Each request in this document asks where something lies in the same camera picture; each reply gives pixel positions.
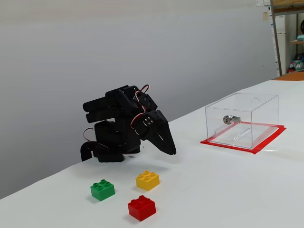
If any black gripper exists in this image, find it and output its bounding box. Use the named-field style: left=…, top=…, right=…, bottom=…
left=136, top=109, right=177, bottom=156

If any yellow lego brick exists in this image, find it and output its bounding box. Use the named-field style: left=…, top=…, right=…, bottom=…
left=135, top=170, right=160, bottom=191

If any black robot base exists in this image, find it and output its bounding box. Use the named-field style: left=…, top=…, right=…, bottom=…
left=80, top=120, right=143, bottom=163

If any silver box lock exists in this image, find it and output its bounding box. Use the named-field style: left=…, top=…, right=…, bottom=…
left=222, top=115, right=241, bottom=125

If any red lego brick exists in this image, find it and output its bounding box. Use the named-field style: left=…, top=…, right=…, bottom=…
left=127, top=195, right=157, bottom=222

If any green lego brick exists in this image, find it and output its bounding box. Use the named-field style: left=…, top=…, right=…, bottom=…
left=90, top=179, right=116, bottom=202

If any transparent acrylic box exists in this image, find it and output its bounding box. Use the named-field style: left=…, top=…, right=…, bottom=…
left=205, top=92, right=279, bottom=150

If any red tape square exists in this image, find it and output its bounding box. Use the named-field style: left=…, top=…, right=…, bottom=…
left=200, top=121, right=287, bottom=155

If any orange table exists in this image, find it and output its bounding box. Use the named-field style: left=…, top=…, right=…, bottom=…
left=272, top=71, right=304, bottom=82

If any clear plastic bottle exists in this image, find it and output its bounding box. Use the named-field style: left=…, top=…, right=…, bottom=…
left=293, top=59, right=304, bottom=72

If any white cabinet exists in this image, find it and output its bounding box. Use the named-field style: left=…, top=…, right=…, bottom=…
left=275, top=14, right=286, bottom=72

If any red white base cable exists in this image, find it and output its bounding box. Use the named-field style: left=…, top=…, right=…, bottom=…
left=83, top=127, right=96, bottom=143

